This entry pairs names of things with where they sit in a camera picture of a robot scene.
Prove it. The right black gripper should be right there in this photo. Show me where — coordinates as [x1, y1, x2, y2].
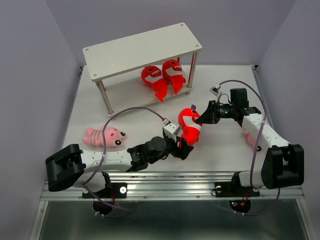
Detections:
[195, 100, 236, 124]

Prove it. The white two-tier shelf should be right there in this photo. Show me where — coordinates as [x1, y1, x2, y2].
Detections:
[82, 22, 202, 116]

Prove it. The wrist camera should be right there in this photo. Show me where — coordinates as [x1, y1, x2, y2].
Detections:
[162, 118, 182, 141]
[209, 84, 222, 97]

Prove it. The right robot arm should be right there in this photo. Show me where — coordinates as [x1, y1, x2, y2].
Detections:
[196, 88, 305, 195]

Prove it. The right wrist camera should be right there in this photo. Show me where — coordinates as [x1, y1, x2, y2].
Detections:
[209, 84, 222, 97]

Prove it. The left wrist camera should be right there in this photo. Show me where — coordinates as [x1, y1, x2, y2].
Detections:
[162, 118, 182, 141]

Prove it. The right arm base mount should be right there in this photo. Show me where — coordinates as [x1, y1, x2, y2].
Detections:
[211, 181, 260, 215]

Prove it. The red shark plush toy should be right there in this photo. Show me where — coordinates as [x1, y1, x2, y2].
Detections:
[140, 65, 168, 103]

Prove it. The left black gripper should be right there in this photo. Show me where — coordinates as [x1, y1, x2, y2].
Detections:
[147, 132, 193, 164]

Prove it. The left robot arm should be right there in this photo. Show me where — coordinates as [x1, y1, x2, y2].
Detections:
[45, 136, 194, 197]

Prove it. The aluminium mounting rail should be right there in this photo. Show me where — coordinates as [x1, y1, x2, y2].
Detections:
[40, 171, 305, 202]

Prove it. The pink striped plush left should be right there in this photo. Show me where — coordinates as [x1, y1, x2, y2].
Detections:
[82, 127, 126, 148]

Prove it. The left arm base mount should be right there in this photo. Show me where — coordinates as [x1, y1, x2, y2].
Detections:
[81, 182, 130, 218]

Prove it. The red clownfish plush toy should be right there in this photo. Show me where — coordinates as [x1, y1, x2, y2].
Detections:
[178, 104, 202, 146]

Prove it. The pink plush toy right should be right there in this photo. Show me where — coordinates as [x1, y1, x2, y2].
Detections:
[242, 130, 256, 150]

